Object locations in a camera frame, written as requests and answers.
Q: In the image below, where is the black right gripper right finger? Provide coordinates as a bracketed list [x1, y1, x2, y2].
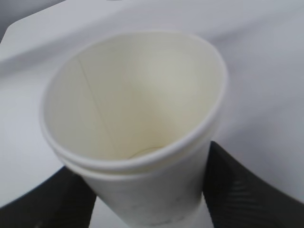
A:
[202, 142, 304, 228]

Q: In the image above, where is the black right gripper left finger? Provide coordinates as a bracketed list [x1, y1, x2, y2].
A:
[0, 167, 96, 228]

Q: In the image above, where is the white paper cup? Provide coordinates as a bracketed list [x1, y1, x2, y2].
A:
[40, 31, 228, 228]

